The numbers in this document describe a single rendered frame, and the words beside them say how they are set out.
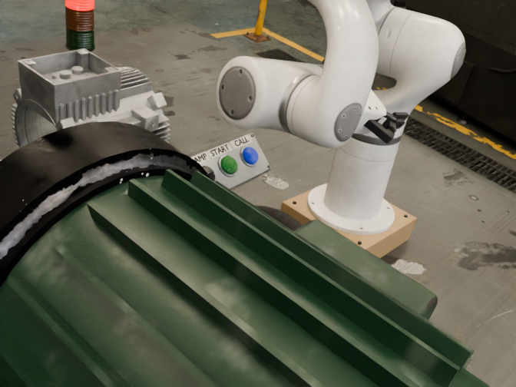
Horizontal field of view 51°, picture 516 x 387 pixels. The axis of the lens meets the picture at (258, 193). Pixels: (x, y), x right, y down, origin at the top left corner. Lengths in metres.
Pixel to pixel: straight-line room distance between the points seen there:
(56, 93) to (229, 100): 0.32
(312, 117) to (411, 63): 0.41
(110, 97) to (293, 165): 0.62
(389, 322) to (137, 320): 0.10
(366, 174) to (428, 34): 0.29
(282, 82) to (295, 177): 0.74
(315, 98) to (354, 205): 0.54
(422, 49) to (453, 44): 0.05
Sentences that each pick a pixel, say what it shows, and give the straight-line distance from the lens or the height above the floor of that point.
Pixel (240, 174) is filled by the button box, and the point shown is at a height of 1.05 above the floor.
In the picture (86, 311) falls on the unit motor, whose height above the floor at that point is 1.34.
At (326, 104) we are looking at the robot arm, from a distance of 0.60.
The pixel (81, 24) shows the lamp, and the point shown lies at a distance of 1.27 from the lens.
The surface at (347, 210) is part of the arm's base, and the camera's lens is 1.13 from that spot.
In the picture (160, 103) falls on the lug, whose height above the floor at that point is 1.08.
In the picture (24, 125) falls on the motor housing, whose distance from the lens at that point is 1.03.
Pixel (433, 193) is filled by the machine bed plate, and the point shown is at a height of 0.80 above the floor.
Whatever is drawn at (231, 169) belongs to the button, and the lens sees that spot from 0.84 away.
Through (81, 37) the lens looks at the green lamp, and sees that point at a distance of 1.28.
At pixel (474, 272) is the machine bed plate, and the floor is 0.80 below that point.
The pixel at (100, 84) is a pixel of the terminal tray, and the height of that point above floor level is 1.13.
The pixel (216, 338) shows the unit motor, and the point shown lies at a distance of 0.21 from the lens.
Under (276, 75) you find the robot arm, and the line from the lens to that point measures 0.63.
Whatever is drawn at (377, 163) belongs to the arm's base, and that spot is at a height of 1.01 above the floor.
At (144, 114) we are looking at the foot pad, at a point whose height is 1.07.
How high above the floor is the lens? 1.51
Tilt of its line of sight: 34 degrees down
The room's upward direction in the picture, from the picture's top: 12 degrees clockwise
